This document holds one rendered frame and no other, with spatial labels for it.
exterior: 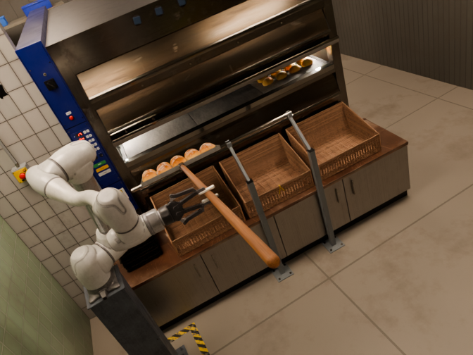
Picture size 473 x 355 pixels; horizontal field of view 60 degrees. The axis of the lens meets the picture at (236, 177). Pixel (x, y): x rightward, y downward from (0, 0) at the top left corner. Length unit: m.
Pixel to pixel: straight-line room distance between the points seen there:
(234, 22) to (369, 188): 1.63
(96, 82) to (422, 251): 2.59
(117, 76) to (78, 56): 0.26
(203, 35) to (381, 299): 2.18
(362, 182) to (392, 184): 0.32
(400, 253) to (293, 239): 0.80
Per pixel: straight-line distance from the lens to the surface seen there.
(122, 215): 1.45
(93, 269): 2.31
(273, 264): 0.86
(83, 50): 2.82
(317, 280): 3.27
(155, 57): 2.88
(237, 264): 3.16
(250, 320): 3.19
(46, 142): 2.99
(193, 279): 3.10
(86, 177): 2.04
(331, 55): 3.44
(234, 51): 3.06
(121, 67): 2.86
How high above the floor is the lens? 2.53
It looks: 34 degrees down
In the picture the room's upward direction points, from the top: 21 degrees counter-clockwise
